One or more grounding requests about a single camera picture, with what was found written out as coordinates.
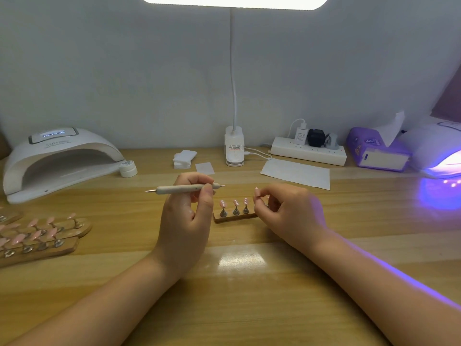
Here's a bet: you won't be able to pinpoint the person's left hand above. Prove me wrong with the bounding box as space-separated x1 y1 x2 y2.
153 172 217 280

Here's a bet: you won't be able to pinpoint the person's right hand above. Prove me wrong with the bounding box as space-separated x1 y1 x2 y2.
254 184 331 258

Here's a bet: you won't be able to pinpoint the grey dotting pen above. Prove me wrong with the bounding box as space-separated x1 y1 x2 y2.
144 183 226 195

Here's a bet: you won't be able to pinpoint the wooden nail holder strip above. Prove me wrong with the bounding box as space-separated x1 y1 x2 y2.
213 197 260 224

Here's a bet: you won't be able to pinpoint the wooden stands with pink nails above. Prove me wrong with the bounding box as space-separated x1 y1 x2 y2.
0 210 93 269

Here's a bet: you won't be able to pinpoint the white nail lamp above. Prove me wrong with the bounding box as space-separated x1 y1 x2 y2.
403 120 461 179
2 126 125 205

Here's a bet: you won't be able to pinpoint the person's left forearm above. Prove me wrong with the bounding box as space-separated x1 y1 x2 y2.
7 254 192 346

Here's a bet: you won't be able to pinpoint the person's right forearm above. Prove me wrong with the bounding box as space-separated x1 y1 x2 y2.
308 234 461 346

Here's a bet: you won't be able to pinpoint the white desk lamp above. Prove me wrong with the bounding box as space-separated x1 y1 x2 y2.
138 0 331 167

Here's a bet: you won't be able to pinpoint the white paper sheet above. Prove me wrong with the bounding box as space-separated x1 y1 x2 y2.
260 158 331 191

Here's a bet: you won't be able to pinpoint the white power strip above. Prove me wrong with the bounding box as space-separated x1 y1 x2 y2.
271 136 348 167

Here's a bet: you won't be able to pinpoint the stack of white cotton pads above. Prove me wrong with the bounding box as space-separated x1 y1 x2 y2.
173 149 199 170

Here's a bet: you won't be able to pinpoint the small closed white jar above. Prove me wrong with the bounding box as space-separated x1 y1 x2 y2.
119 161 138 178

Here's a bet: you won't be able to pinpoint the white charger plug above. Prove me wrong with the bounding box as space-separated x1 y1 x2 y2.
293 125 309 145

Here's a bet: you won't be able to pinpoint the black plug adapter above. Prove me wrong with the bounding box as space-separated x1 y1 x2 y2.
307 128 328 148

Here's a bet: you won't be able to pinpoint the purple tissue box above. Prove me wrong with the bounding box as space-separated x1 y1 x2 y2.
346 127 412 172

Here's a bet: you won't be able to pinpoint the white tissue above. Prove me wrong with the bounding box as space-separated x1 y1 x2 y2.
378 110 406 148

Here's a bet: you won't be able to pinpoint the brown wooden board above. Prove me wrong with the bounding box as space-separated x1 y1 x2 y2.
431 64 461 125

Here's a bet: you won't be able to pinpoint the brown cardboard box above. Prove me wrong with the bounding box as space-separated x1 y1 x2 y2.
0 129 12 161

